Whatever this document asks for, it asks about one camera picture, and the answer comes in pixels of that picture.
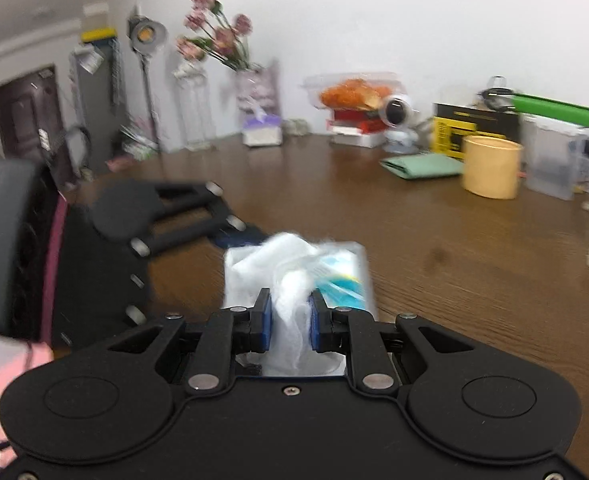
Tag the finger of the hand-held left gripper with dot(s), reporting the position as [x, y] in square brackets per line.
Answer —
[189, 232]

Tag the clear pack of wipes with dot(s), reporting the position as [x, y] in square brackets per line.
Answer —
[354, 270]

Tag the dark brown door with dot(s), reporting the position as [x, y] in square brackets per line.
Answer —
[29, 120]

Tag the white astronaut figure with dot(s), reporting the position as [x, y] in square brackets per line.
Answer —
[399, 115]

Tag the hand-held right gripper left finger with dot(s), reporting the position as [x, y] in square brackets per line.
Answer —
[266, 325]

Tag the black yellow carton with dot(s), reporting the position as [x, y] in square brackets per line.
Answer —
[454, 125]

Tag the green foam roll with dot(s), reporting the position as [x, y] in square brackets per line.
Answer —
[554, 110]

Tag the purple tissue pack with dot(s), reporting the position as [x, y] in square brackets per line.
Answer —
[262, 130]

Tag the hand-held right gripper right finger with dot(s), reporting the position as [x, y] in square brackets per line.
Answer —
[317, 327]

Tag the yellow mug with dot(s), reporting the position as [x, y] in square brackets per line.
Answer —
[492, 167]

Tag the studio light on stand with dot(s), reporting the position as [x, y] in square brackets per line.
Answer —
[147, 35]

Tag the tall clear glass vase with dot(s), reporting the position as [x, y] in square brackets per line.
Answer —
[194, 110]

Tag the dried pink flowers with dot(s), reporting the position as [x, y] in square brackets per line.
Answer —
[214, 30]

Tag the clear clamshell with orange peels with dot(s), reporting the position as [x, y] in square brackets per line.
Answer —
[349, 92]

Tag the folded green cloth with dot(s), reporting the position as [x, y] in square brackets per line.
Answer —
[422, 166]

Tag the clear plastic container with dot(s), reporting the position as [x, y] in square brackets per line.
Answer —
[549, 160]

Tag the pink clothing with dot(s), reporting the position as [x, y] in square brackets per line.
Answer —
[19, 365]

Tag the white tissue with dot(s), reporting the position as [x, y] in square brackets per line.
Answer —
[284, 270]

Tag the white flat box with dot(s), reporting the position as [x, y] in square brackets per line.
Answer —
[357, 135]

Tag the red flat box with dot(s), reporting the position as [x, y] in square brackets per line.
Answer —
[357, 115]

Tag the purple white textured vase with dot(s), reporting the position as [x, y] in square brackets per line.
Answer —
[259, 90]

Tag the grey cabinet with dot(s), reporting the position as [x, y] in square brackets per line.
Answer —
[97, 90]

